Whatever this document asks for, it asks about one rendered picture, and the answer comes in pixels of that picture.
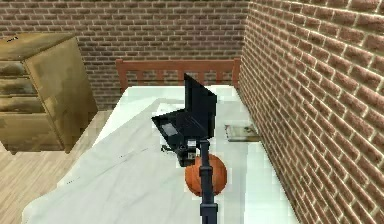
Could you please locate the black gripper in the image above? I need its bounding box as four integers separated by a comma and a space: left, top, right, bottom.
161, 143, 197, 168

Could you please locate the black laptop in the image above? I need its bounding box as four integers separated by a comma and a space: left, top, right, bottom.
151, 73, 218, 150

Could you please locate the bed with white sheet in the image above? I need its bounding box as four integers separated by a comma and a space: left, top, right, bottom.
21, 57, 301, 224

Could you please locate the wooden chest of drawers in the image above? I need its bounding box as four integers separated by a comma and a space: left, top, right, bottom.
0, 32, 99, 156

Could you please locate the orange basketball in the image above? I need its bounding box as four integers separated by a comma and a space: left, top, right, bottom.
184, 153, 228, 198

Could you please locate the grey green book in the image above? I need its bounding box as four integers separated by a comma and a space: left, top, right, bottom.
224, 123, 261, 143

